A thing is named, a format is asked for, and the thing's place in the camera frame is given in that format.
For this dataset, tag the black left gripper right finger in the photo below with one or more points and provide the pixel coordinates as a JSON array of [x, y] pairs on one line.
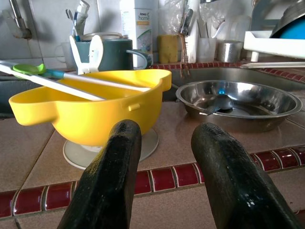
[[228, 171]]

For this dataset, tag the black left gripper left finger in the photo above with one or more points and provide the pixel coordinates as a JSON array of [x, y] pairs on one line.
[[112, 167]]

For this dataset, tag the yellow plastic suction bowl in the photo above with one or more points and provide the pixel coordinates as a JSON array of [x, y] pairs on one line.
[[95, 117]]

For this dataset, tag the steel spoon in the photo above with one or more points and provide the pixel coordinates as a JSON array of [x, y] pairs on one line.
[[222, 103]]

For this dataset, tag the stainless steel bowl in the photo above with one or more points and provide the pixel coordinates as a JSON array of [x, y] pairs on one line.
[[250, 102]]

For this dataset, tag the white training chopstick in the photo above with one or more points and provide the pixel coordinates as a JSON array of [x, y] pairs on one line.
[[107, 81], [71, 89]]

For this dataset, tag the teal mug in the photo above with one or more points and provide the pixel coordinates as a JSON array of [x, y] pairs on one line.
[[116, 55]]

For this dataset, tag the white rabbit-shaped plastic holder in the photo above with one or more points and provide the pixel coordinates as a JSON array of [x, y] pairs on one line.
[[96, 52]]

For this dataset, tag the cream plastic spatula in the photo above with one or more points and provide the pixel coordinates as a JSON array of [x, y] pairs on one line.
[[274, 65]]

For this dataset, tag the small steel tin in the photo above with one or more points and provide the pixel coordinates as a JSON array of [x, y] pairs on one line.
[[228, 51]]

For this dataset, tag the clear plastic utensil cup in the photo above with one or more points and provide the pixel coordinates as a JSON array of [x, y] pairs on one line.
[[206, 51]]

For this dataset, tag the brown twine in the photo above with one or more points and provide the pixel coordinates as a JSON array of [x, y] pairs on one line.
[[184, 55]]

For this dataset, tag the yellow sponge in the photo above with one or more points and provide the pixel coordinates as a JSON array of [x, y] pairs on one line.
[[168, 48]]

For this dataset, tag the white upright plastic board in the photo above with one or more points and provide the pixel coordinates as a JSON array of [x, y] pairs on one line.
[[193, 43]]

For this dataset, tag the white dish drainer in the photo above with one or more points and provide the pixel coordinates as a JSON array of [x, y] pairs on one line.
[[274, 45]]

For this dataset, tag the white detergent bottle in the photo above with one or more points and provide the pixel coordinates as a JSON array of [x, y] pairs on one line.
[[133, 28]]

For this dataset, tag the white plastic spoon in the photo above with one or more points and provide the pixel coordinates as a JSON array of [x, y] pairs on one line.
[[219, 29]]

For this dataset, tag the translucent plastic jug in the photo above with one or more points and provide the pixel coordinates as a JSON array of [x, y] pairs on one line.
[[240, 28]]

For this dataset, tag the white blue toothbrush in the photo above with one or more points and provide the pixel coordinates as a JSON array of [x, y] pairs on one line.
[[72, 21]]

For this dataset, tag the blue bowl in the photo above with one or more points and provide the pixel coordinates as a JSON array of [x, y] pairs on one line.
[[294, 29]]

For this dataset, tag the clear plastic bag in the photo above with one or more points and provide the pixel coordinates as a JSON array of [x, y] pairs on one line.
[[171, 16]]

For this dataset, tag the large steel mixing bowl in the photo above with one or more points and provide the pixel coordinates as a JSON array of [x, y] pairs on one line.
[[288, 14]]

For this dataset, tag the grey metal faucet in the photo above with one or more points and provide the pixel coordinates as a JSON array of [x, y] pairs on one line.
[[20, 23]]

